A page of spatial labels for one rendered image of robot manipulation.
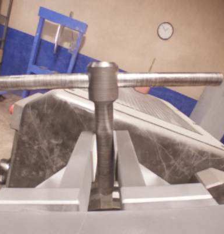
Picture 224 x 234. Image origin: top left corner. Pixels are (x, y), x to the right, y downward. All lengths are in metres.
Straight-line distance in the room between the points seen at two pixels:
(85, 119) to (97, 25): 3.41
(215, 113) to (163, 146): 3.45
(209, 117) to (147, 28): 2.15
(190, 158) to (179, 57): 3.52
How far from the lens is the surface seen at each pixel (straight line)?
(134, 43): 3.64
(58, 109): 0.33
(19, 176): 0.44
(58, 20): 3.29
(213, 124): 3.84
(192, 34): 3.96
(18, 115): 0.41
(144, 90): 0.75
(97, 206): 0.36
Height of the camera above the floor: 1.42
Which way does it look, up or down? 17 degrees down
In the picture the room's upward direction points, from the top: 22 degrees clockwise
